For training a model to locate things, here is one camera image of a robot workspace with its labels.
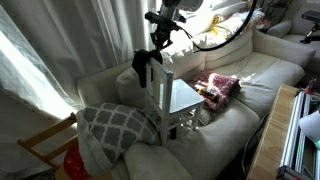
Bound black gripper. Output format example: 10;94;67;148
145;11;186;51

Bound black hat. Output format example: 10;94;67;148
132;49;163;88

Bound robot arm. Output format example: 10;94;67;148
145;0;203;51

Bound small white wooden chair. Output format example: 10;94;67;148
145;57;204;145

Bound wooden folding chair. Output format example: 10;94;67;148
17;113;78;169

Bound white back cushion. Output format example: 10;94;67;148
161;33;206;80

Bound clear plastic bottle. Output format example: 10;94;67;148
195;81;217;93

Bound red patterned blanket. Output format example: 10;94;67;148
188;71;241;113

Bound yellow black bottle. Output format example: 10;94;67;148
197;89;219;103

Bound white sofa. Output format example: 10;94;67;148
78;29;316;180

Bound grey white patterned pillow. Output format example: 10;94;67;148
76;103;160;176

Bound white curtain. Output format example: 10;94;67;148
1;0;160;118

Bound grey armchair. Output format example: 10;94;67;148
267;0;320;73

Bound red ball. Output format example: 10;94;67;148
63;145;89;180

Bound wooden side table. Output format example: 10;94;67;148
247;84;297;180

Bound white lamp shade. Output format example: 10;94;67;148
299;111;320;146

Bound silver metal rails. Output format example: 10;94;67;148
276;91;320;180

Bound black cable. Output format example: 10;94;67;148
179;0;258;53

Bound black camera stand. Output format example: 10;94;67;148
299;9;320;45

